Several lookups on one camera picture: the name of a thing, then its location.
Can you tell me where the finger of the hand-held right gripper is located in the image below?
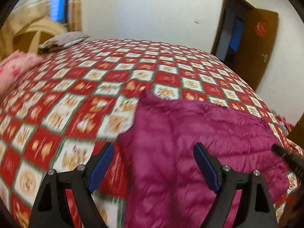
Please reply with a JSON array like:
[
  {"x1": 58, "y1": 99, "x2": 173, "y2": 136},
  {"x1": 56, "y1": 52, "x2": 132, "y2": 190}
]
[{"x1": 271, "y1": 144, "x2": 304, "y2": 176}]

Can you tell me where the beige floral curtain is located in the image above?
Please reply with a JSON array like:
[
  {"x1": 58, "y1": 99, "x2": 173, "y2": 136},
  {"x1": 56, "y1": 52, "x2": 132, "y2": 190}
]
[
  {"x1": 0, "y1": 0, "x2": 53, "y2": 50},
  {"x1": 68, "y1": 0, "x2": 83, "y2": 32}
]

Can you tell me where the red paper door decoration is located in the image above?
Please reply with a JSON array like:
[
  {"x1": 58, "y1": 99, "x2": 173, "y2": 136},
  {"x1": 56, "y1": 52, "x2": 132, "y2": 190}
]
[{"x1": 255, "y1": 22, "x2": 266, "y2": 36}]

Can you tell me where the window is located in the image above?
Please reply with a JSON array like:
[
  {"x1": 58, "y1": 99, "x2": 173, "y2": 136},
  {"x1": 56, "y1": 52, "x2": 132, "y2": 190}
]
[{"x1": 50, "y1": 0, "x2": 72, "y2": 23}]

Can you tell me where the pile of colourful clothes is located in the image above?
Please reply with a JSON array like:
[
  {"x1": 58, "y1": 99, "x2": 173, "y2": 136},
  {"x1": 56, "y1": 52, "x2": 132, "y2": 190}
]
[{"x1": 273, "y1": 110, "x2": 289, "y2": 133}]

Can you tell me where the brown wooden door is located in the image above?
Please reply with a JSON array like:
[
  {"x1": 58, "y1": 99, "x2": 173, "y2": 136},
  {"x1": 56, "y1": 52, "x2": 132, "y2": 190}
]
[{"x1": 234, "y1": 8, "x2": 279, "y2": 89}]

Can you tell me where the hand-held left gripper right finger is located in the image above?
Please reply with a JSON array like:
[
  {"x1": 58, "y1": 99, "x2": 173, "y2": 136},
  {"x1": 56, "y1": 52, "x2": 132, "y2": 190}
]
[{"x1": 193, "y1": 142, "x2": 278, "y2": 228}]

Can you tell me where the pink folded blanket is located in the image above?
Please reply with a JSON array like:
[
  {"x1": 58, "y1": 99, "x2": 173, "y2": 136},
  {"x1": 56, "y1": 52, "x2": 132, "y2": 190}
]
[{"x1": 0, "y1": 50, "x2": 43, "y2": 97}]

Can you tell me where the red printed bedsheet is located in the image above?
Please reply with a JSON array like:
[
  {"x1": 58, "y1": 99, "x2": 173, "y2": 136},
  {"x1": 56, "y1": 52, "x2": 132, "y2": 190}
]
[{"x1": 0, "y1": 39, "x2": 304, "y2": 228}]

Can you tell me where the purple puffer jacket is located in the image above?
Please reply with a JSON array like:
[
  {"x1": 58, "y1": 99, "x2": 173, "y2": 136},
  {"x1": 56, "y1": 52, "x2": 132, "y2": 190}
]
[{"x1": 118, "y1": 89, "x2": 294, "y2": 228}]

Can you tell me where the brown door frame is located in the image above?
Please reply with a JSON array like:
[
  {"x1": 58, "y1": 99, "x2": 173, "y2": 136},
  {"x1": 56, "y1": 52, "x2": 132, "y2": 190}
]
[{"x1": 211, "y1": 0, "x2": 253, "y2": 63}]

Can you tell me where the wooden bed headboard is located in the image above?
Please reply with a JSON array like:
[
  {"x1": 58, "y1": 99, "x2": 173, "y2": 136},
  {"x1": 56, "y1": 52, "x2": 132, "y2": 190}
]
[{"x1": 0, "y1": 19, "x2": 68, "y2": 55}]

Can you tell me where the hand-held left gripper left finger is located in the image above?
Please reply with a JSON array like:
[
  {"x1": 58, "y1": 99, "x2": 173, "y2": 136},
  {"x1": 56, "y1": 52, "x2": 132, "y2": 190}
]
[{"x1": 28, "y1": 142, "x2": 115, "y2": 228}]

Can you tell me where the grey patterned pillow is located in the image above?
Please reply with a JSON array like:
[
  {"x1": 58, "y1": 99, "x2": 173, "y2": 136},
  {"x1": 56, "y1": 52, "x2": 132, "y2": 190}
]
[{"x1": 38, "y1": 31, "x2": 90, "y2": 51}]

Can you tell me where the brown wooden dresser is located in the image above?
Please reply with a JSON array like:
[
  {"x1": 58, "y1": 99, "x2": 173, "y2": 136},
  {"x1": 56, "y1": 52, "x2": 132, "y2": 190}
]
[{"x1": 286, "y1": 121, "x2": 304, "y2": 145}]

